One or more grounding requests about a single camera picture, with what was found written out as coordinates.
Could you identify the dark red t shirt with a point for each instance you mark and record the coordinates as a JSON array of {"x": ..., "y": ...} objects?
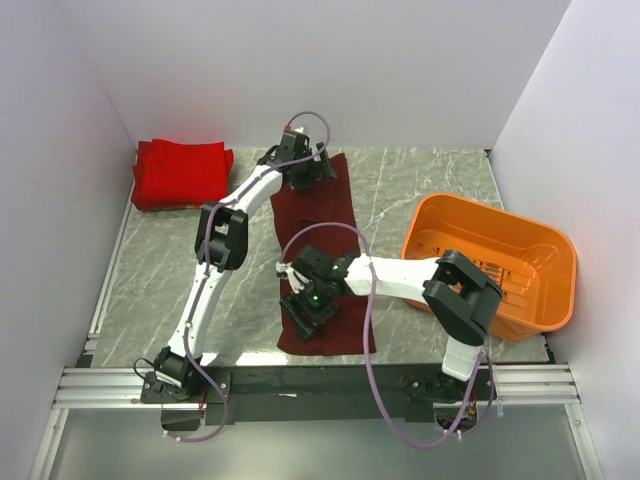
[{"x": 328, "y": 200}]

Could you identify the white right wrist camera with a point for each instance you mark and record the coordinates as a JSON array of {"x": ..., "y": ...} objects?
[{"x": 284, "y": 271}]

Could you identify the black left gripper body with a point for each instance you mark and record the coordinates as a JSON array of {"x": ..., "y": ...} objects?
[{"x": 307, "y": 173}]

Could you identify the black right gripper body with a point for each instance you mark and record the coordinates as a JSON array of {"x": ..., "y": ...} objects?
[{"x": 322, "y": 302}]

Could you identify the orange plastic bin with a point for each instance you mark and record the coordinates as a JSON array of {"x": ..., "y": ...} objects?
[{"x": 534, "y": 264}]

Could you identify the bright red folded shirt stack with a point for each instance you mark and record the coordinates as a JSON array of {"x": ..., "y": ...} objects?
[{"x": 169, "y": 175}]

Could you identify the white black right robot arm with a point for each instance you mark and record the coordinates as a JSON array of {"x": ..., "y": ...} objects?
[{"x": 462, "y": 297}]

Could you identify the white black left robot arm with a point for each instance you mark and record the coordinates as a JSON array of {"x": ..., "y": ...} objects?
[{"x": 221, "y": 248}]

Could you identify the aluminium rail frame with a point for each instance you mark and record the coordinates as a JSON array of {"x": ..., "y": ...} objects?
[{"x": 525, "y": 374}]

